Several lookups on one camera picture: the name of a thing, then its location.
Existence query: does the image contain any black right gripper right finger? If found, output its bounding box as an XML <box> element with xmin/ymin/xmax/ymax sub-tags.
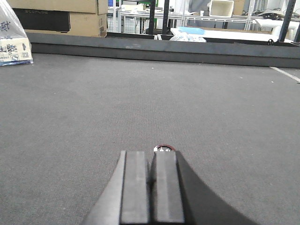
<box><xmin>150</xmin><ymin>151</ymin><xmax>255</xmax><ymax>225</ymax></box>

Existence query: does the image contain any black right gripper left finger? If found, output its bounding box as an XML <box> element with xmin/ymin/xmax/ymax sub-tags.
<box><xmin>82</xmin><ymin>150</ymin><xmax>150</xmax><ymax>225</ymax></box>

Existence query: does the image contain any white open bin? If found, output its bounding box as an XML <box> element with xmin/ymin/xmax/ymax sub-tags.
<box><xmin>209</xmin><ymin>0</ymin><xmax>234</xmax><ymax>18</ymax></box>

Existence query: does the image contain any small red-rimmed round component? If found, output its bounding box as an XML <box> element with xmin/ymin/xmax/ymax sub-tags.
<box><xmin>153</xmin><ymin>144</ymin><xmax>175</xmax><ymax>152</ymax></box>

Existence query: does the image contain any crumpled clear plastic bag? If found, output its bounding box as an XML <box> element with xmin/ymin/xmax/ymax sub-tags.
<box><xmin>170</xmin><ymin>32</ymin><xmax>207</xmax><ymax>43</ymax></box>

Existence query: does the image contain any dark grey platform ledge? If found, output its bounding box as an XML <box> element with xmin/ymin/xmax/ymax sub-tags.
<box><xmin>27</xmin><ymin>33</ymin><xmax>300</xmax><ymax>68</ymax></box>

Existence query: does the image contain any lower cardboard box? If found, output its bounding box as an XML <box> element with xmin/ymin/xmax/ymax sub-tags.
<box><xmin>25</xmin><ymin>12</ymin><xmax>107</xmax><ymax>38</ymax></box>

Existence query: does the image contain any cardboard box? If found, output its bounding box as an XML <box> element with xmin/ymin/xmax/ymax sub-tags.
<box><xmin>7</xmin><ymin>0</ymin><xmax>108</xmax><ymax>15</ymax></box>
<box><xmin>25</xmin><ymin>12</ymin><xmax>107</xmax><ymax>38</ymax></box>

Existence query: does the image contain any white printed plastic bag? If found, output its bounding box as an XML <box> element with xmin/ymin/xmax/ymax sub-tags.
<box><xmin>0</xmin><ymin>0</ymin><xmax>33</xmax><ymax>66</ymax></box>

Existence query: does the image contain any white work table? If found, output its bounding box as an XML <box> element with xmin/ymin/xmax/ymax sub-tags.
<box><xmin>118</xmin><ymin>10</ymin><xmax>256</xmax><ymax>34</ymax></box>

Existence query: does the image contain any upper cardboard box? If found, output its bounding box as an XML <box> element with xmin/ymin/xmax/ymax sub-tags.
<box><xmin>7</xmin><ymin>0</ymin><xmax>108</xmax><ymax>15</ymax></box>

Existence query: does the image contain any black flat box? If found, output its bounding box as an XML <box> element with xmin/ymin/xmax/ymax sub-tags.
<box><xmin>13</xmin><ymin>8</ymin><xmax>70</xmax><ymax>32</ymax></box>

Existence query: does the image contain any black metal post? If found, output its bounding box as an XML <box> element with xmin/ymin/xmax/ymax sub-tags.
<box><xmin>277</xmin><ymin>0</ymin><xmax>296</xmax><ymax>42</ymax></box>

